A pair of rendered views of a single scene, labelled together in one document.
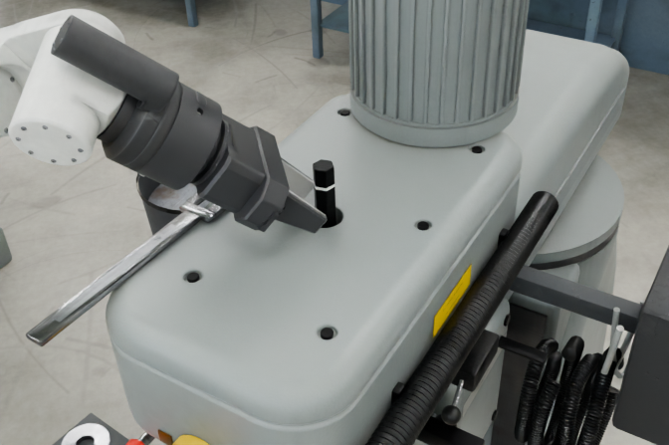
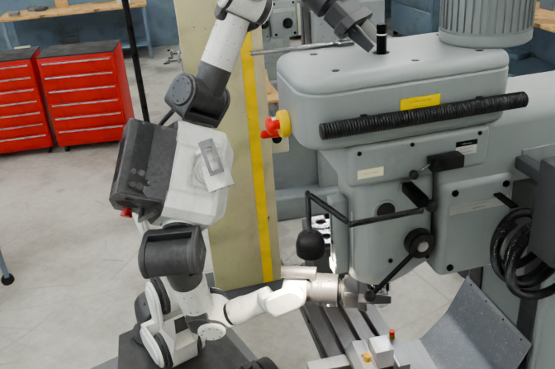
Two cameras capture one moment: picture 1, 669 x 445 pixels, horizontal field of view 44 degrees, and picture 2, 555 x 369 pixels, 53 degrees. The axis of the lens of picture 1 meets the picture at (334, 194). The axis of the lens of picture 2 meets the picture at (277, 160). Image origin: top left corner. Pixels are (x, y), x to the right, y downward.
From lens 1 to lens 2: 80 cm
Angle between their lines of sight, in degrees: 40
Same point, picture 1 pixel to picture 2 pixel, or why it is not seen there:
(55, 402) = not seen: hidden behind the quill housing
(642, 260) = not seen: outside the picture
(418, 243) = (404, 63)
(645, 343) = (541, 182)
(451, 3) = not seen: outside the picture
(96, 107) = not seen: outside the picture
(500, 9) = not seen: outside the picture
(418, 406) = (363, 120)
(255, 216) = (337, 29)
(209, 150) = not seen: outside the picture
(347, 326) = (344, 70)
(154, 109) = not seen: outside the picture
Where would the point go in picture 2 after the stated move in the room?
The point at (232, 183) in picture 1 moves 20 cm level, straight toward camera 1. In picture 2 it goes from (334, 14) to (281, 35)
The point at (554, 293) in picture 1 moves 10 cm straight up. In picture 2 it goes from (533, 170) to (538, 128)
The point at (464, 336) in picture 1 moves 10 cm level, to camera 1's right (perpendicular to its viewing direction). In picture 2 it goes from (410, 113) to (457, 123)
